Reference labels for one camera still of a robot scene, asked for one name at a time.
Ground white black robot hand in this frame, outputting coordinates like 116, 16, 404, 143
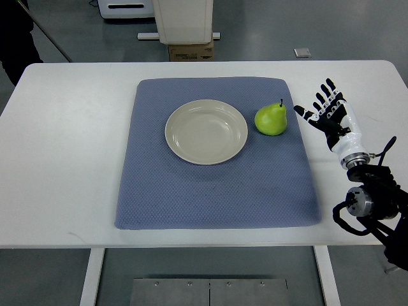
294, 78, 370, 170

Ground green pear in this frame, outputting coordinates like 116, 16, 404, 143
254, 99, 288, 136

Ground small grey floor plate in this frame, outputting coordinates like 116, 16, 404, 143
293, 48, 312, 59

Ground beige round plate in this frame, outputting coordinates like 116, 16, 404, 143
164, 99, 248, 165

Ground blue woven cloth mat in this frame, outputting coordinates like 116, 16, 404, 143
115, 76, 321, 230

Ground white right table leg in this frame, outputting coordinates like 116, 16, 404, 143
313, 245, 341, 306

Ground white table leg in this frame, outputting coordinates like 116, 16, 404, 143
313, 245, 341, 306
80, 248, 105, 306

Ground cardboard box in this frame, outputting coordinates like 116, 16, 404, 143
168, 40, 215, 62

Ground white cabinet panel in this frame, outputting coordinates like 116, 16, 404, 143
152, 0, 214, 45

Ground white floor foot bar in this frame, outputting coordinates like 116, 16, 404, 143
137, 32, 221, 41

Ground white appliance with slot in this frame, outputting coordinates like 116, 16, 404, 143
97, 0, 154, 19

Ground white left table leg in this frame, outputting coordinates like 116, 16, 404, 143
80, 248, 105, 306

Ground grey stick pole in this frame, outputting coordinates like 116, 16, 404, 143
16, 0, 73, 62

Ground person in dark clothes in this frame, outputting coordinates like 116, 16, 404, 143
1, 0, 43, 85

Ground metal base plate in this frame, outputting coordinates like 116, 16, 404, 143
130, 279, 290, 305

